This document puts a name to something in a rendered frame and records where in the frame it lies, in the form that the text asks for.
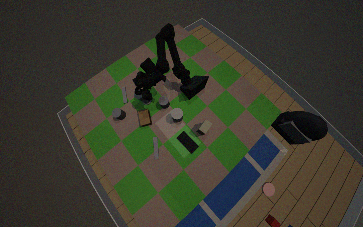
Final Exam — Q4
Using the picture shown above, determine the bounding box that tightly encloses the grey cylinder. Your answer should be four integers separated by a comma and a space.
171, 108, 183, 122
112, 108, 126, 120
158, 96, 170, 109

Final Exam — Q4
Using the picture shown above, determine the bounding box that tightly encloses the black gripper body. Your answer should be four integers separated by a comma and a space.
137, 71, 156, 101

